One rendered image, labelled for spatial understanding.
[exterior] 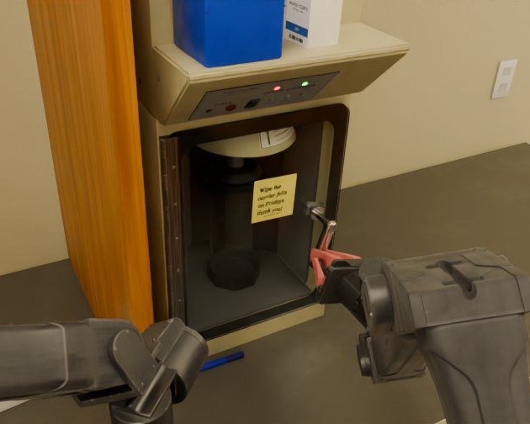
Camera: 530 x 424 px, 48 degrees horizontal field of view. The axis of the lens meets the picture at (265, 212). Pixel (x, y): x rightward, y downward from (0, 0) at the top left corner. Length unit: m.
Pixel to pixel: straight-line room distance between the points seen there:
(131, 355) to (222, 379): 0.54
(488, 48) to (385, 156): 0.41
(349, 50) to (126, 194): 0.33
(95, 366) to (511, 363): 0.32
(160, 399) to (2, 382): 0.16
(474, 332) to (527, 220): 1.27
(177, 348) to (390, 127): 1.18
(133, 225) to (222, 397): 0.40
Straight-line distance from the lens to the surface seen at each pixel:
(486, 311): 0.39
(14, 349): 0.50
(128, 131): 0.71
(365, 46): 0.81
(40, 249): 1.39
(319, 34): 0.79
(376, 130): 1.66
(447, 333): 0.39
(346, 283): 0.92
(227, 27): 0.69
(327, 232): 0.98
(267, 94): 0.80
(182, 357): 0.62
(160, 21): 0.78
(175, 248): 0.91
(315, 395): 1.06
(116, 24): 0.67
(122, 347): 0.55
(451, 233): 1.52
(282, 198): 0.96
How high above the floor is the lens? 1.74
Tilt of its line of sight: 32 degrees down
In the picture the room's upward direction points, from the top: 3 degrees clockwise
